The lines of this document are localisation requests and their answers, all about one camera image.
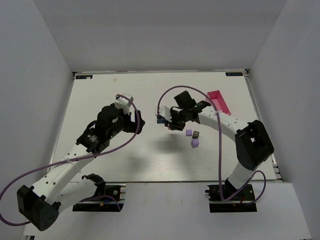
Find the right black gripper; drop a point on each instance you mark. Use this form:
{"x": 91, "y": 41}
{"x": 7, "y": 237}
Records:
{"x": 176, "y": 122}

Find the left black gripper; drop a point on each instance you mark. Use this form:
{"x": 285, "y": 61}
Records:
{"x": 136, "y": 122}

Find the dark blue wood block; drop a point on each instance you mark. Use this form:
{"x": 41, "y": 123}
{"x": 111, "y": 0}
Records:
{"x": 160, "y": 120}

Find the purple wood block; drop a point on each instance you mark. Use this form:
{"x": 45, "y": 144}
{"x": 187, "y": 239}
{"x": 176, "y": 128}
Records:
{"x": 188, "y": 132}

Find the grey wood block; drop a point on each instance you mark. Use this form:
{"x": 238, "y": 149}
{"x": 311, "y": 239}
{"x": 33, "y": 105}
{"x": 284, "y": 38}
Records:
{"x": 195, "y": 134}

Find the pink plastic box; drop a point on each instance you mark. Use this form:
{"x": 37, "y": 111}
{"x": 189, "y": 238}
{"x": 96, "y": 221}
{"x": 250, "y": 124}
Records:
{"x": 219, "y": 101}

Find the lilac wood block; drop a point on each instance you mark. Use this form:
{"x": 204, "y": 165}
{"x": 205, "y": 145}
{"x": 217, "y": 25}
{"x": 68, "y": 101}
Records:
{"x": 195, "y": 143}

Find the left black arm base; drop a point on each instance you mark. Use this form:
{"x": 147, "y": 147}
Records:
{"x": 111, "y": 201}

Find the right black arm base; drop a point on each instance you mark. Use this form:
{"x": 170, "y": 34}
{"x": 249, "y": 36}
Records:
{"x": 239, "y": 204}

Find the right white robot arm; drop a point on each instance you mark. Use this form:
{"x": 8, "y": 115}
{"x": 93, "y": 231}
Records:
{"x": 252, "y": 142}

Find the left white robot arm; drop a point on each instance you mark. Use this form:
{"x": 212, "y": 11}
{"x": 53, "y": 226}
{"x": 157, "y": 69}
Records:
{"x": 43, "y": 201}

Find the right blue table label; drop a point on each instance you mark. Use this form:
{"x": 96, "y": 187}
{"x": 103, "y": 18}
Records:
{"x": 234, "y": 74}

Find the blue table label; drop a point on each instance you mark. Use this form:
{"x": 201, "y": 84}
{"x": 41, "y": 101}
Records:
{"x": 84, "y": 77}
{"x": 234, "y": 74}

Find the left blue table label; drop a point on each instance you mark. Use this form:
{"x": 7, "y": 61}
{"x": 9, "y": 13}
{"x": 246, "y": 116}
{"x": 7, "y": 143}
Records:
{"x": 84, "y": 77}

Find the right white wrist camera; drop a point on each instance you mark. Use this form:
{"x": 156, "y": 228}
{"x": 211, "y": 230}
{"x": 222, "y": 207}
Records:
{"x": 163, "y": 112}

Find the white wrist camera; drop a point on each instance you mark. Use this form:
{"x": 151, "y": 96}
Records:
{"x": 123, "y": 103}
{"x": 163, "y": 112}

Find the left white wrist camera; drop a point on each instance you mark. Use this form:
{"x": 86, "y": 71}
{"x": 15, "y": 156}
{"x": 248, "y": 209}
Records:
{"x": 123, "y": 103}

